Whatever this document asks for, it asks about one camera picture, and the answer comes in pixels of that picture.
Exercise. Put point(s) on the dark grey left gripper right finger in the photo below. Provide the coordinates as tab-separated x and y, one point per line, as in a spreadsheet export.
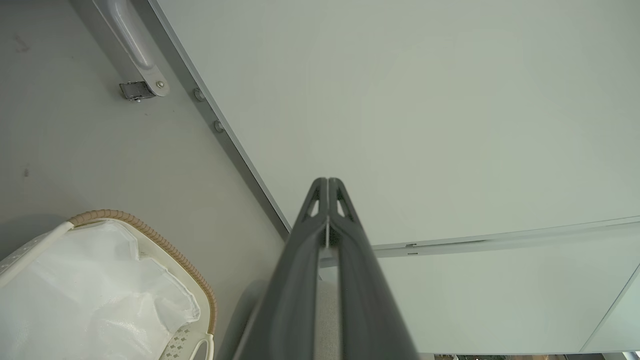
370	310

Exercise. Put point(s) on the long grey partition foot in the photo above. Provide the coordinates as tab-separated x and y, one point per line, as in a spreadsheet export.
132	40

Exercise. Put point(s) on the white mesh basket liner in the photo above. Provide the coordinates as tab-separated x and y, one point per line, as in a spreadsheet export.
90	295

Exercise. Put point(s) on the black caster wheel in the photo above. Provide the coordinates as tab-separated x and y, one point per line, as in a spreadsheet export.
136	90

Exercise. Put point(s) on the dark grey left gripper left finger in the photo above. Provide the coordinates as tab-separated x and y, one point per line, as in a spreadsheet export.
290	300

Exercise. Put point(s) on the small grey panel levelling foot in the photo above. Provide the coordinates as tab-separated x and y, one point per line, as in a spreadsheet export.
199	94
218	126

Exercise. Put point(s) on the white laundry basket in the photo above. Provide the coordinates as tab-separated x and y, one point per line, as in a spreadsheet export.
197	300

